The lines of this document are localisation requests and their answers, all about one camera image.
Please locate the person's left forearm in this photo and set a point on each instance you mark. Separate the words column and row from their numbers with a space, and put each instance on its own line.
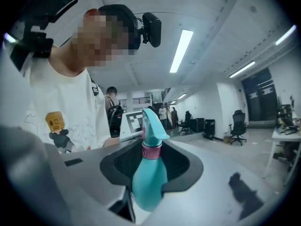
column 111, row 142

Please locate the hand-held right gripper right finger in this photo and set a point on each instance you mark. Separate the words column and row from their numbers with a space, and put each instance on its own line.
column 211, row 196

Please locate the white desk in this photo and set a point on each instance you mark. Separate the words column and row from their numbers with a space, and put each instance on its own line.
column 282, row 135

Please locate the teal spray head pink collar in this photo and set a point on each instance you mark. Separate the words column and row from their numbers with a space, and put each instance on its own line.
column 151, row 131

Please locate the black equipment cart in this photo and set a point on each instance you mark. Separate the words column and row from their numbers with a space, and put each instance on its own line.
column 197, row 125

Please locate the black equipment case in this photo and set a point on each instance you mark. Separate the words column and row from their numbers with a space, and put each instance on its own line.
column 209, row 128

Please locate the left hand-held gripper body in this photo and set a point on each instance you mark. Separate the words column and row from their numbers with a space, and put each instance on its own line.
column 130, row 125

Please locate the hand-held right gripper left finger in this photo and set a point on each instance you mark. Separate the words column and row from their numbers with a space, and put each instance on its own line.
column 82, row 185

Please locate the black backpack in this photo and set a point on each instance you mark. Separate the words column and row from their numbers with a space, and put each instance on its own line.
column 115, row 121

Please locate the dark glass partition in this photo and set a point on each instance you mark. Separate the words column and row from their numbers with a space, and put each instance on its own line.
column 258, row 102

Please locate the teal spray bottle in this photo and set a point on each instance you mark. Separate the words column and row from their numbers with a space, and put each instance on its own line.
column 148, row 185

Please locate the person's cream printed t-shirt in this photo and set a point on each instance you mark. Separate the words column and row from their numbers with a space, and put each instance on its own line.
column 70, row 98

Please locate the long ceiling light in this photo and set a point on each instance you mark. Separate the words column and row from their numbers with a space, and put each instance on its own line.
column 182, row 96
column 285, row 34
column 242, row 69
column 181, row 50

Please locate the black office chair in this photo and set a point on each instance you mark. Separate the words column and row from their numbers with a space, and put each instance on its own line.
column 187, row 120
column 238, row 121

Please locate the black shoulder-mounted device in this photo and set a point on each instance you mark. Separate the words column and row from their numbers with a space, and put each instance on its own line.
column 40, row 10

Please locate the small yellow-brown box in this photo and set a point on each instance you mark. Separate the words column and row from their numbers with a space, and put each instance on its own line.
column 227, row 139

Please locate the person's head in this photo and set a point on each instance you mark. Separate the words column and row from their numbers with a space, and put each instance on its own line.
column 94, row 43

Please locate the black head-mounted camera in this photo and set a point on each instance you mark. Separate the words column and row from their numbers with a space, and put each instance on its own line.
column 152, row 29

